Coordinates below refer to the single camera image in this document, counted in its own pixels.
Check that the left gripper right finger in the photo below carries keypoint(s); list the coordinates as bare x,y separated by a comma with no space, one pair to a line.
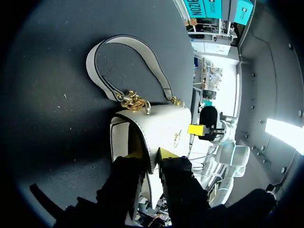
180,187

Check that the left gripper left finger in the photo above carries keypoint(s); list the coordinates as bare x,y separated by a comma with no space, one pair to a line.
123,190

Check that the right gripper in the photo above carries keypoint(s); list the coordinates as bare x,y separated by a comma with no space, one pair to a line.
209,123

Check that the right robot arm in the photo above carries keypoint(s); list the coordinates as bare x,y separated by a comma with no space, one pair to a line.
228,154

